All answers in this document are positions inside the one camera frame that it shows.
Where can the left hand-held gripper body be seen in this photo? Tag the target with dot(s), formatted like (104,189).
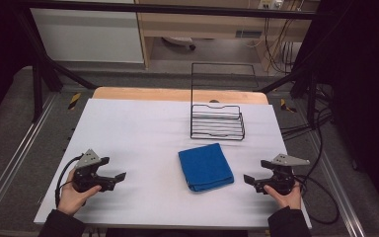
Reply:
(85,174)

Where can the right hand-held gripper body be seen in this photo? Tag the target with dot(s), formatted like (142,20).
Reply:
(283,179)

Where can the blue towel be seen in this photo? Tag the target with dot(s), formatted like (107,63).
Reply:
(205,168)

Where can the person's right hand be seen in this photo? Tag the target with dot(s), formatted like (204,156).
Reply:
(289,200)

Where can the person's left hand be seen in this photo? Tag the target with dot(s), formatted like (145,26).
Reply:
(70,199)

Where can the white table cover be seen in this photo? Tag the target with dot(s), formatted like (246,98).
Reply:
(138,144)

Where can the yellow and black tape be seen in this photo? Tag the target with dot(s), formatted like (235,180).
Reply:
(74,101)
(288,106)

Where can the white cabinet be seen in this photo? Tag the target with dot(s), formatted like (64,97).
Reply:
(85,36)

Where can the black curtain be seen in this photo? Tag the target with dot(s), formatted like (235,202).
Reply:
(0,49)
(365,82)

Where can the grey power strip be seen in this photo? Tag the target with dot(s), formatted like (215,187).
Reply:
(249,34)

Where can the office chair base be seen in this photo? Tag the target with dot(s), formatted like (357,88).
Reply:
(179,41)

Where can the wooden desk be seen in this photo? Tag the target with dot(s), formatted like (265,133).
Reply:
(204,24)

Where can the white power strip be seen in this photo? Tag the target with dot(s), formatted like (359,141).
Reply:
(269,4)

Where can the aluminium rail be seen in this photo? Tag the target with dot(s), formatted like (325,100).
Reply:
(337,187)
(16,154)

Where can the black metal frame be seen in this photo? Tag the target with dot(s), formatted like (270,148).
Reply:
(177,10)

